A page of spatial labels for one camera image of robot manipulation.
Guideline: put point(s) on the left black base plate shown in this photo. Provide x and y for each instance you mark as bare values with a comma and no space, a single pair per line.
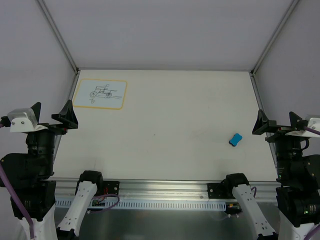
111,187

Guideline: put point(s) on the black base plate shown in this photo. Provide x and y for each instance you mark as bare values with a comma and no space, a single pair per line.
217,191
111,187

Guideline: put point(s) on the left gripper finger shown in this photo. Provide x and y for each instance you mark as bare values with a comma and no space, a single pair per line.
34,113
66,117

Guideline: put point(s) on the white slotted cable duct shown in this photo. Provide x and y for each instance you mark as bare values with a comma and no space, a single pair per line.
130,204

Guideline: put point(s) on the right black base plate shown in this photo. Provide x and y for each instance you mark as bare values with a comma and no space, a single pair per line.
217,191

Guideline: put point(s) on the aluminium frame post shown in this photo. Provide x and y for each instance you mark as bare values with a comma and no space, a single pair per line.
277,31
57,34

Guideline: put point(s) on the aluminium mounting rail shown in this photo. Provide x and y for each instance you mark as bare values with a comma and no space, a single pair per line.
167,190

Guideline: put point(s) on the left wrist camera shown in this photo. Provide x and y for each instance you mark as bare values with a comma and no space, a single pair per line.
24,120

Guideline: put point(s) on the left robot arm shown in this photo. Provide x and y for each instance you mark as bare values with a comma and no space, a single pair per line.
26,176

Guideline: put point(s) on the yellow-framed small whiteboard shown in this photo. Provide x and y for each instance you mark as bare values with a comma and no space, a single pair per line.
100,94

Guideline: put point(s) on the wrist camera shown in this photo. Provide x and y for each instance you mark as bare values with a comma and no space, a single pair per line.
24,120
312,130

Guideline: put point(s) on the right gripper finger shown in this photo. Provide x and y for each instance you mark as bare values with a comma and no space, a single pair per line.
296,122
263,124

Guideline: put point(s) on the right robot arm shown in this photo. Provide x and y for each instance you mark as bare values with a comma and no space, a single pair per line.
298,197

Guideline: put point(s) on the left aluminium frame post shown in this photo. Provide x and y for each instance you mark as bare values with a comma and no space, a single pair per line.
57,34

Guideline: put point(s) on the blue whiteboard eraser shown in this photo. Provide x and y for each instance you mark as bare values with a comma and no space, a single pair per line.
234,141

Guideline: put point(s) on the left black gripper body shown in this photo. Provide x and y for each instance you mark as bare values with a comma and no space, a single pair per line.
51,127

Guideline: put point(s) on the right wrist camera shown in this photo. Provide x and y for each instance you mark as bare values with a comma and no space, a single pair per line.
312,130

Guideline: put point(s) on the right aluminium frame post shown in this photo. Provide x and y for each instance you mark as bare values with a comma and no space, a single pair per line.
277,31

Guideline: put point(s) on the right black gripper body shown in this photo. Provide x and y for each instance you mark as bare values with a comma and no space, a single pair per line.
280,128

